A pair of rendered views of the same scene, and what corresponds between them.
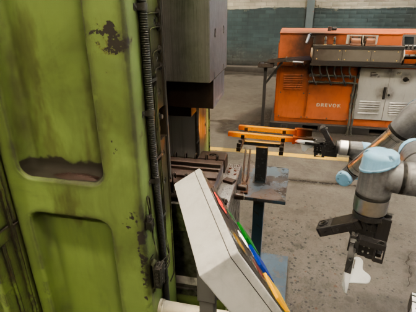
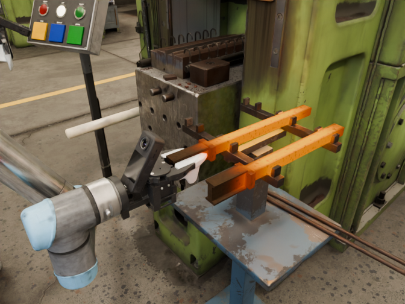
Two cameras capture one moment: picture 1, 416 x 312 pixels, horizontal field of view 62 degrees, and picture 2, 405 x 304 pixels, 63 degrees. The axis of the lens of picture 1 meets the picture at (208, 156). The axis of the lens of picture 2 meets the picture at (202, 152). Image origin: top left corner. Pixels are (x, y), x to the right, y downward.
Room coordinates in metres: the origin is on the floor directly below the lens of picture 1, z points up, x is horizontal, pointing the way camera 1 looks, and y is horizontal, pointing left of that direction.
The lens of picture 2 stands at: (2.03, -0.95, 1.31)
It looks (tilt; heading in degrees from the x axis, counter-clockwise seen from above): 31 degrees down; 126
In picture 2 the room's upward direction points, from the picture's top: straight up
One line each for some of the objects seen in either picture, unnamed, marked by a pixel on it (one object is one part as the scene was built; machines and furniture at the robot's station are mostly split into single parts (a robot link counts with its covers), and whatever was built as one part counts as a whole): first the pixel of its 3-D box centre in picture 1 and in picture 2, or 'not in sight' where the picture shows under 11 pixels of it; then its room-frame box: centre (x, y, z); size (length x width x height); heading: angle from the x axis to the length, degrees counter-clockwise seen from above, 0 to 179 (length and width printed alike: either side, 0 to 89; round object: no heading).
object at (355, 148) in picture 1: (359, 149); (61, 219); (1.58, -0.75, 0.92); 0.11 x 0.08 x 0.09; 73
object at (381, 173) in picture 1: (378, 173); not in sight; (0.70, -0.39, 1.23); 0.09 x 0.08 x 0.11; 70
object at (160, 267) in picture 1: (158, 272); not in sight; (0.86, 0.16, 0.80); 0.06 x 0.03 x 0.14; 167
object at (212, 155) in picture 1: (212, 161); (210, 72); (1.39, -0.02, 0.95); 0.12 x 0.08 x 0.06; 77
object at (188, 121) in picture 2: (260, 145); (225, 113); (1.60, -0.26, 0.94); 0.23 x 0.06 x 0.02; 75
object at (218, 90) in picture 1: (161, 85); not in sight; (1.25, 0.16, 1.32); 0.42 x 0.20 x 0.10; 77
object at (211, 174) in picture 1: (167, 174); (207, 51); (1.25, 0.16, 0.96); 0.42 x 0.20 x 0.09; 77
